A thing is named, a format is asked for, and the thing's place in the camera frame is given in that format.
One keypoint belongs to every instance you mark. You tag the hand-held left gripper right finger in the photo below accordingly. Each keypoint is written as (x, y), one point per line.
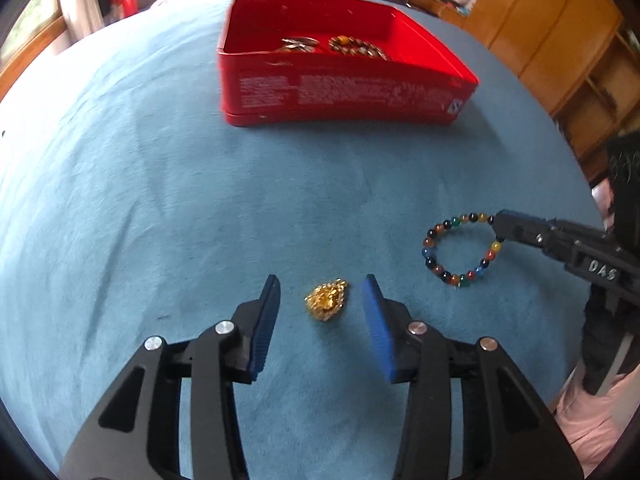
(377, 332)

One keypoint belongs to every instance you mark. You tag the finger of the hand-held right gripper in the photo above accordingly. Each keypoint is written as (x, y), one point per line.
(520, 230)

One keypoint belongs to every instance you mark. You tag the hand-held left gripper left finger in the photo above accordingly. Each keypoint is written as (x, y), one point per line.
(262, 332)

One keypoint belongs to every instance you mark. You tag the gold pendant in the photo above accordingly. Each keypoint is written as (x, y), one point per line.
(326, 302)

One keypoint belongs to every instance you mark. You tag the red tin box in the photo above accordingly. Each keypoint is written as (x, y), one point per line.
(350, 95)

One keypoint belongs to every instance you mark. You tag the pink clothing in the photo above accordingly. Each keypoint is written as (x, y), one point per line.
(595, 425)

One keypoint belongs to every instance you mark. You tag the blue blanket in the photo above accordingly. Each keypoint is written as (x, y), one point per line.
(150, 185)

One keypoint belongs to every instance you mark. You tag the wooden wardrobe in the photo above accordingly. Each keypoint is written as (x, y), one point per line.
(550, 35)

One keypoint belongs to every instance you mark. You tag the wooden desk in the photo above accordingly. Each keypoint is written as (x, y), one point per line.
(440, 7)

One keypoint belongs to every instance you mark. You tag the wooden framed window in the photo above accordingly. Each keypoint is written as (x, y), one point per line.
(30, 40)

